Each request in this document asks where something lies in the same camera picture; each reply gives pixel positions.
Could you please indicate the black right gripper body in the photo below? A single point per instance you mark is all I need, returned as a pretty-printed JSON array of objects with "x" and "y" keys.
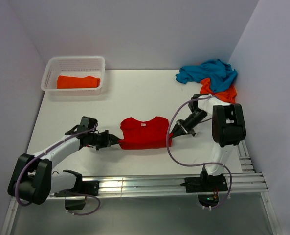
[{"x": 192, "y": 121}]

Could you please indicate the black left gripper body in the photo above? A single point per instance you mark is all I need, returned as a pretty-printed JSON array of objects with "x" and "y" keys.
[{"x": 100, "y": 140}]

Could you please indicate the red t shirt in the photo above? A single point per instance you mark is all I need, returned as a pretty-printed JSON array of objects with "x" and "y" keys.
[{"x": 140, "y": 135}]

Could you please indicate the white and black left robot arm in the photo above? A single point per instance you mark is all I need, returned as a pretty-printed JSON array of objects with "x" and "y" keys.
[{"x": 32, "y": 180}]

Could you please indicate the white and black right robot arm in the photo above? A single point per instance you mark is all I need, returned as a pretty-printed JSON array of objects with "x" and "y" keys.
[{"x": 228, "y": 129}]

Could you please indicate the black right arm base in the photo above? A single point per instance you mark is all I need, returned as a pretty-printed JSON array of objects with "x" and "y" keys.
[{"x": 208, "y": 184}]

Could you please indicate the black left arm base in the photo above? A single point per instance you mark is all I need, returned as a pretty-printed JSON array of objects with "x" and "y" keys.
[{"x": 87, "y": 189}]

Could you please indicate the blue t shirt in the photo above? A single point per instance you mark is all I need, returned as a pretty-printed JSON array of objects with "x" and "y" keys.
[{"x": 221, "y": 74}]

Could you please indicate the rolled orange t shirt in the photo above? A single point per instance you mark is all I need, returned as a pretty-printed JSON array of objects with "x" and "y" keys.
[{"x": 68, "y": 82}]

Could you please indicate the white plastic basket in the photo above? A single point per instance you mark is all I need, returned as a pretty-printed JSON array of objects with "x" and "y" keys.
[{"x": 73, "y": 66}]

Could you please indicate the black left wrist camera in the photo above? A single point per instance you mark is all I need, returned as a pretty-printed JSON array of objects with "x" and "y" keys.
[{"x": 87, "y": 123}]

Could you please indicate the aluminium rail frame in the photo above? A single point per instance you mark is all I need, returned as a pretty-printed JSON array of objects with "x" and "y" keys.
[{"x": 158, "y": 186}]

